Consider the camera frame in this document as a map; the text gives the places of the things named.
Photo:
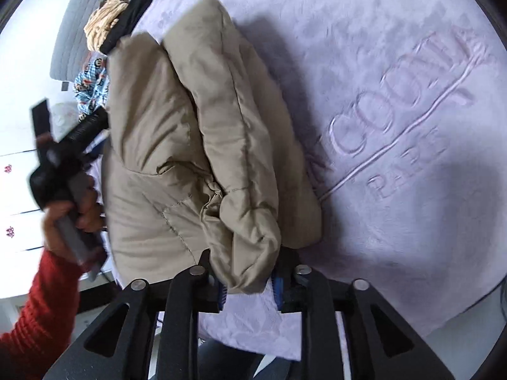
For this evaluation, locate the white plush toy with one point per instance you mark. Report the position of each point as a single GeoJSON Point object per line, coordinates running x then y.
{"type": "Point", "coordinates": [64, 116]}

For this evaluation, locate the grey quilted headboard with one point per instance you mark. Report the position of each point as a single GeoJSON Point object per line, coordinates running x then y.
{"type": "Point", "coordinates": [71, 50]}

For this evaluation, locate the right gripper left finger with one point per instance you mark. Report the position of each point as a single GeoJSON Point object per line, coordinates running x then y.
{"type": "Point", "coordinates": [146, 322]}

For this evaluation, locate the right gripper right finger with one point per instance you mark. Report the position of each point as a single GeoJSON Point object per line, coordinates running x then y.
{"type": "Point", "coordinates": [349, 323]}

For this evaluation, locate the white wardrobe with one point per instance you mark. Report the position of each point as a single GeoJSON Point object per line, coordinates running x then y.
{"type": "Point", "coordinates": [27, 44]}

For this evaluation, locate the beige puffer jacket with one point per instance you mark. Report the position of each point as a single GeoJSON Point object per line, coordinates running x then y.
{"type": "Point", "coordinates": [201, 157]}

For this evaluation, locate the yellow striped fuzzy garment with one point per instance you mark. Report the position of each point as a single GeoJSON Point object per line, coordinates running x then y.
{"type": "Point", "coordinates": [101, 22]}

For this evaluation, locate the blue monkey print fabric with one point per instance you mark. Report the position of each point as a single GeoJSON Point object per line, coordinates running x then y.
{"type": "Point", "coordinates": [91, 86]}

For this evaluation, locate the black folded garment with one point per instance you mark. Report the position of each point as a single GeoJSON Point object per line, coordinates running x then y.
{"type": "Point", "coordinates": [130, 11]}

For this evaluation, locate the red sweater left forearm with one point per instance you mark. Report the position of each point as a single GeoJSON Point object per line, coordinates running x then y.
{"type": "Point", "coordinates": [43, 329]}

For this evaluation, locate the person left hand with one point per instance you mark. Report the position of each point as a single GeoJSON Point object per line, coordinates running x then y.
{"type": "Point", "coordinates": [89, 220]}

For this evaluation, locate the lavender plush bed blanket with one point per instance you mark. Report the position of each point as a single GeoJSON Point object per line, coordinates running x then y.
{"type": "Point", "coordinates": [400, 106]}

